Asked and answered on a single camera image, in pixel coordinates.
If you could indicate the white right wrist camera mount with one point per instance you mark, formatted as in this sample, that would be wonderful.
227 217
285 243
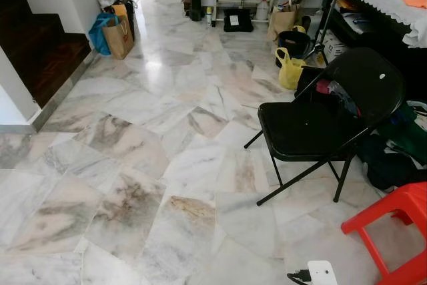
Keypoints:
322 273

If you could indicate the black folding chair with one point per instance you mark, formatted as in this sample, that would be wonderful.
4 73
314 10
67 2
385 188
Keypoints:
303 128

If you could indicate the red plastic stool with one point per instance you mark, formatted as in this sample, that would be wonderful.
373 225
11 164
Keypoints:
408 199

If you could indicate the yellow plastic bag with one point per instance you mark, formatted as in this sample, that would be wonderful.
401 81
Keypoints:
289 71

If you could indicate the blue fabric bag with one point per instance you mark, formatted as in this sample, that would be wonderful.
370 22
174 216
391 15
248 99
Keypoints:
100 35

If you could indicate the dark fabric bag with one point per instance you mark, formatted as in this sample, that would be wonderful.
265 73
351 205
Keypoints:
387 165

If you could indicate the black square case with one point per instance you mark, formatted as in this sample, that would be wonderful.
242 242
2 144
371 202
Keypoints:
238 21

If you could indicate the green fabric bag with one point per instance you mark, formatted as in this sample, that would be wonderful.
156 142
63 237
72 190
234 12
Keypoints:
410 135

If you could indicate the tan paper bag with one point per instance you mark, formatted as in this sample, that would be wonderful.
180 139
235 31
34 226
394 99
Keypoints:
281 23

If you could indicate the dark wooden staircase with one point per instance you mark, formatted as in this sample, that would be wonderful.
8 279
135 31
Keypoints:
40 51

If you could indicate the white plastic bottle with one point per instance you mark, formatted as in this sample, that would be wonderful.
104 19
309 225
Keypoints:
262 10

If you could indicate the black bucket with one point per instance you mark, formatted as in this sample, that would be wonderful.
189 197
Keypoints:
293 43

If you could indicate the table with white lace cloth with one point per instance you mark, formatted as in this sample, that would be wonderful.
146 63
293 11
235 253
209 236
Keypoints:
380 1

